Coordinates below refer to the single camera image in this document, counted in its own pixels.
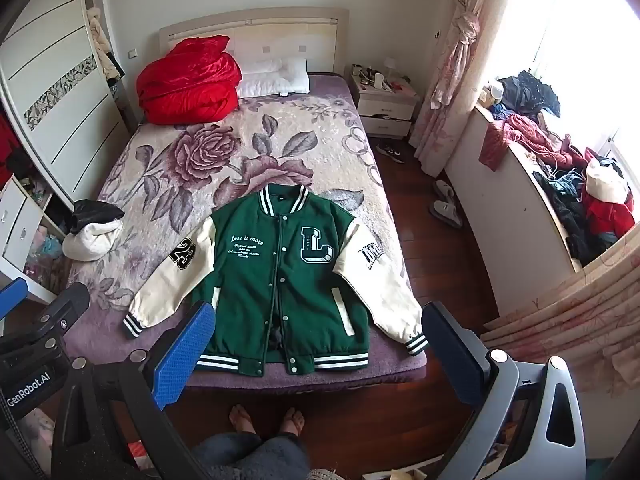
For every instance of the red garment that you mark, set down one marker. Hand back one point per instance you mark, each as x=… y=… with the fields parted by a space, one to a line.
x=610 y=212

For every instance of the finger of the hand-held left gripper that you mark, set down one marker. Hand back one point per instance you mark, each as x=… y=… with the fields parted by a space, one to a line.
x=11 y=296
x=65 y=310

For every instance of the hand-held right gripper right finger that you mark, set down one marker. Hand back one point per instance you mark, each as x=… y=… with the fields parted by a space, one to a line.
x=450 y=355

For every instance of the white cloth hat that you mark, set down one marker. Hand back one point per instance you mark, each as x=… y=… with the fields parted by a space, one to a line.
x=605 y=182

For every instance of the white slipper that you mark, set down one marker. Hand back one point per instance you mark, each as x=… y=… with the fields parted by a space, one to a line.
x=447 y=212
x=443 y=190

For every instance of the person's left foot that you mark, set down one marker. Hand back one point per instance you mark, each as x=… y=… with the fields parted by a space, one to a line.
x=242 y=420

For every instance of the pink knit cloth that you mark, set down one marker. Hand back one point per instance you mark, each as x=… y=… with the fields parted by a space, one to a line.
x=515 y=137

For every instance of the cream hanging garment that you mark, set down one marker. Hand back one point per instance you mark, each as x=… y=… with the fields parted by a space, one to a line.
x=101 y=45

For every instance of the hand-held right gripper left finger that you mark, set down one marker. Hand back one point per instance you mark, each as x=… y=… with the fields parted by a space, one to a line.
x=185 y=355

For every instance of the person's dark pants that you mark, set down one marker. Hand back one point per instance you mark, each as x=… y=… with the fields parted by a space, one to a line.
x=250 y=457

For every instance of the wooden bed with cream headboard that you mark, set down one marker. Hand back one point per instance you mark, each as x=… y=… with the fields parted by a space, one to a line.
x=250 y=35

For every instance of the white pillow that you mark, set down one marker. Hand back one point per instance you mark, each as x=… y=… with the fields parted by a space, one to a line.
x=285 y=82
x=260 y=66

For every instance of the dark blue clothes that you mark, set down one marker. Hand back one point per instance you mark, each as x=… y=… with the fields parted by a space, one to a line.
x=530 y=91

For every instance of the pink gathered curtain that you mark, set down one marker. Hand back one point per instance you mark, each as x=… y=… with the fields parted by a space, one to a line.
x=575 y=320

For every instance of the pink tied curtain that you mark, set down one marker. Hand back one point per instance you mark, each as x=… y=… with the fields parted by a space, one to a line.
x=465 y=50

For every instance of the floral plush blanket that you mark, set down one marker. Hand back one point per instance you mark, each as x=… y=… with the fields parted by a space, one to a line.
x=225 y=160

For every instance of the red quilt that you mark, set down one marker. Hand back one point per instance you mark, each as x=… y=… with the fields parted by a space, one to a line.
x=190 y=85

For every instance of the white nightstand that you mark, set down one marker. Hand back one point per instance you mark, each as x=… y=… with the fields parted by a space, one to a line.
x=385 y=107

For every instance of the green and cream varsity jacket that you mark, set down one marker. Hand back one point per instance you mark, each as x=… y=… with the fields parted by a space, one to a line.
x=250 y=285

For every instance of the black and white garment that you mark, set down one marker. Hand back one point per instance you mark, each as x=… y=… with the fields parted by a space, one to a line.
x=92 y=237

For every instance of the window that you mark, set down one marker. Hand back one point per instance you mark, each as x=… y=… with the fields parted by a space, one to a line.
x=580 y=20

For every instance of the red patterned box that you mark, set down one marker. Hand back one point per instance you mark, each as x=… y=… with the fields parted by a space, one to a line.
x=138 y=449

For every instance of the white drawer unit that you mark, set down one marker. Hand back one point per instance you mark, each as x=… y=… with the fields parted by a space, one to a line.
x=20 y=225

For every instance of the black clothes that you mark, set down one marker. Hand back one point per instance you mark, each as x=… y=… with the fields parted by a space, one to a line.
x=570 y=212

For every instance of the person's right foot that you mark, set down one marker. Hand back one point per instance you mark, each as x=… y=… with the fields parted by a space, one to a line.
x=292 y=420

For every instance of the white wardrobe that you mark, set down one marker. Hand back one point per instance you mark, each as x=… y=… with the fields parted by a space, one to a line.
x=55 y=85

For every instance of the person's foot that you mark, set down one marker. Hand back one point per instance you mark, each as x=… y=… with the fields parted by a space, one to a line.
x=242 y=420
x=292 y=420

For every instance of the black sneakers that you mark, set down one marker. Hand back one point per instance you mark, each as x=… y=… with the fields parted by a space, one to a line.
x=391 y=152

